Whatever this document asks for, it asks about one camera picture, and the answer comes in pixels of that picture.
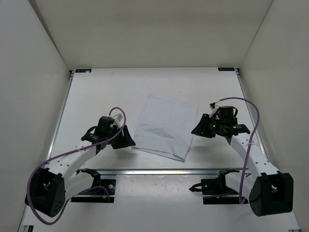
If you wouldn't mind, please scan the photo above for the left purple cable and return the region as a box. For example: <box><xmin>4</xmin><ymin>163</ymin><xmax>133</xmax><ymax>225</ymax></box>
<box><xmin>27</xmin><ymin>107</ymin><xmax>127</xmax><ymax>225</ymax></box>

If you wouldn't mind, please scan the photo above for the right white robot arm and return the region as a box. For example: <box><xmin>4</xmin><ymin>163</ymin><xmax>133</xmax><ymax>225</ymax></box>
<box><xmin>191</xmin><ymin>112</ymin><xmax>294</xmax><ymax>217</ymax></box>

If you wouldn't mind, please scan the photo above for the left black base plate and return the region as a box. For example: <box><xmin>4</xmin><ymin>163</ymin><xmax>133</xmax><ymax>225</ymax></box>
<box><xmin>70</xmin><ymin>169</ymin><xmax>116</xmax><ymax>203</ymax></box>

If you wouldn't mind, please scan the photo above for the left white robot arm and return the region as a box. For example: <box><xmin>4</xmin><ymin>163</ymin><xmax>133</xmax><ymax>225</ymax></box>
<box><xmin>25</xmin><ymin>124</ymin><xmax>135</xmax><ymax>218</ymax></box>

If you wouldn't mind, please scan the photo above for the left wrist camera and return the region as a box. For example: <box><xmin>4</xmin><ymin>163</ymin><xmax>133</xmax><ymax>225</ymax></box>
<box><xmin>96</xmin><ymin>116</ymin><xmax>114</xmax><ymax>134</ymax></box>

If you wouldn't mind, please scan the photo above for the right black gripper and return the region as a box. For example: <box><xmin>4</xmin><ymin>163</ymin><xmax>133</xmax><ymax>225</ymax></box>
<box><xmin>191</xmin><ymin>114</ymin><xmax>224</xmax><ymax>139</ymax></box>

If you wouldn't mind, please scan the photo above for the blue corner label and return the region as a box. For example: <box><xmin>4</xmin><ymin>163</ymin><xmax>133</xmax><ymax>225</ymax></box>
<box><xmin>218</xmin><ymin>67</ymin><xmax>235</xmax><ymax>72</ymax></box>
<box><xmin>75</xmin><ymin>69</ymin><xmax>92</xmax><ymax>73</ymax></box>

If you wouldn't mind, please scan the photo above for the right blue corner label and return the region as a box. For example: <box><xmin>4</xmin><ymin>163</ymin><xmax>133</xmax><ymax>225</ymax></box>
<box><xmin>218</xmin><ymin>67</ymin><xmax>235</xmax><ymax>72</ymax></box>

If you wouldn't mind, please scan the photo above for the white skirt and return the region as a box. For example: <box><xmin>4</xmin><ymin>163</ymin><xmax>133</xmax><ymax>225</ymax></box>
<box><xmin>133</xmin><ymin>94</ymin><xmax>198</xmax><ymax>162</ymax></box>

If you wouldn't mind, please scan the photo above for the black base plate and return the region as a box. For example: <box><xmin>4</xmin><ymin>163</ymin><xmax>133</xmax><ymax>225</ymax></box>
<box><xmin>189</xmin><ymin>169</ymin><xmax>253</xmax><ymax>204</ymax></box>
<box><xmin>70</xmin><ymin>169</ymin><xmax>116</xmax><ymax>203</ymax></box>

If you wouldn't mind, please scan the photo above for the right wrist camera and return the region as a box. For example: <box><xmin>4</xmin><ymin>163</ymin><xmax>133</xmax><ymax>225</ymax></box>
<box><xmin>218</xmin><ymin>106</ymin><xmax>238</xmax><ymax>120</ymax></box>

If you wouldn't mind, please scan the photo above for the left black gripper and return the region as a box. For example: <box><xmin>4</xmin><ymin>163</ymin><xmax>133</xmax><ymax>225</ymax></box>
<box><xmin>107</xmin><ymin>124</ymin><xmax>136</xmax><ymax>148</ymax></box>

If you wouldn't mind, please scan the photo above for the left blue corner label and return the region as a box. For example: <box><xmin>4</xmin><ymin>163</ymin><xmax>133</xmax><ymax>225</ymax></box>
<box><xmin>75</xmin><ymin>69</ymin><xmax>92</xmax><ymax>73</ymax></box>

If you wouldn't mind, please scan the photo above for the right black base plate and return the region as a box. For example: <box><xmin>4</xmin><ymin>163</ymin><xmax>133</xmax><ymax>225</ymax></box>
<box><xmin>189</xmin><ymin>169</ymin><xmax>253</xmax><ymax>204</ymax></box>

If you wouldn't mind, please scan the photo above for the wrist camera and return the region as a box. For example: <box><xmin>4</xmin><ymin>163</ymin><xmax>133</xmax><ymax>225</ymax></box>
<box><xmin>218</xmin><ymin>106</ymin><xmax>238</xmax><ymax>120</ymax></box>
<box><xmin>96</xmin><ymin>116</ymin><xmax>114</xmax><ymax>134</ymax></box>

